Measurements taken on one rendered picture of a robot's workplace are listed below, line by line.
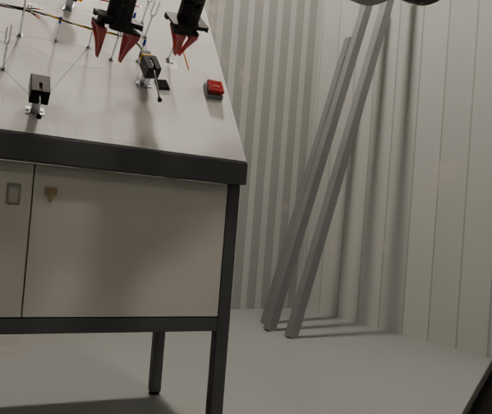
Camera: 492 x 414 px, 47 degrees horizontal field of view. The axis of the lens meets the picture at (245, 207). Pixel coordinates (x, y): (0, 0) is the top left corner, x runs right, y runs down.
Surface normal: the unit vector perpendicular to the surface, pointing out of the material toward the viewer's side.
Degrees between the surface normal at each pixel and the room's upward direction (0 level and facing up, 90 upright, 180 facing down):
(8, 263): 90
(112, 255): 90
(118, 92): 54
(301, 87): 90
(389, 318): 90
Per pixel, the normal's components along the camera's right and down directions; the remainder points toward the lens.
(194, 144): 0.40, -0.59
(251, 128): 0.55, 0.02
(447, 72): -0.83, -0.08
